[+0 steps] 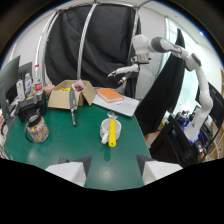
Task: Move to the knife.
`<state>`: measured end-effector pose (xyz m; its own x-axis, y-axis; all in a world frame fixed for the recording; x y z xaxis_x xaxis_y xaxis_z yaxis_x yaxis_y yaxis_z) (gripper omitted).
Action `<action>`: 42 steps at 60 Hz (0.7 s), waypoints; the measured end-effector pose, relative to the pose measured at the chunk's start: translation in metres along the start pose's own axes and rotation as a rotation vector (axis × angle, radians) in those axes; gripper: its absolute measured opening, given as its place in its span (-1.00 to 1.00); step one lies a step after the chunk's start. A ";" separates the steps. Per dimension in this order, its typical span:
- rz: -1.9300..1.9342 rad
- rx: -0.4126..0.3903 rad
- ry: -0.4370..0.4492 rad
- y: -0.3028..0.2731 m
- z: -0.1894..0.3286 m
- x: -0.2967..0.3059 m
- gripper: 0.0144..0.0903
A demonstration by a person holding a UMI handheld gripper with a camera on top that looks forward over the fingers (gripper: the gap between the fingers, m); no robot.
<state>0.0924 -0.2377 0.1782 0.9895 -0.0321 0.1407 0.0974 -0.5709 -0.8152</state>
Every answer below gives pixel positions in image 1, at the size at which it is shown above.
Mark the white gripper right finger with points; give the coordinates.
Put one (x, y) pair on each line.
(156, 170)

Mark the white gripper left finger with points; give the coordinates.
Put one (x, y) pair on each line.
(71, 171)

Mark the black kitchen knife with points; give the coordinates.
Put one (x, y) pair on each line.
(72, 104)

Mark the black monitor with stand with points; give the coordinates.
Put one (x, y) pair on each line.
(173, 141)

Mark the white mug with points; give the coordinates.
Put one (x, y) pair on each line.
(107, 130)

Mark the glass jar of colourful candy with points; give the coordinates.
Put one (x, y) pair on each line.
(37, 128)

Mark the silver laptop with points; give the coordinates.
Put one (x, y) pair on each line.
(118, 106)

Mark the open cardboard box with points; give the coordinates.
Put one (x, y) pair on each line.
(68, 96)

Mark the black box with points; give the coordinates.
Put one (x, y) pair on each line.
(31, 106)

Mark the black hanging cloth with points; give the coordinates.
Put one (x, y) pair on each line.
(163, 90)

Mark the orange book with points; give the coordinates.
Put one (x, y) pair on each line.
(109, 94)

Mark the white spray bottle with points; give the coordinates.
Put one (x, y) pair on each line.
(20, 90)

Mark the small clear labelled bottle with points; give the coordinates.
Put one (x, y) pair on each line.
(28, 85)

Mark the red capped water bottle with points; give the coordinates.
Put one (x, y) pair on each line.
(38, 80)

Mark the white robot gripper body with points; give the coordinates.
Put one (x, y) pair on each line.
(131, 70)

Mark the dark computer monitor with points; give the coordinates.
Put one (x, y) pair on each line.
(8, 83)

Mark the black curtain backdrop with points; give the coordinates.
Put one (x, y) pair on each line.
(96, 43)

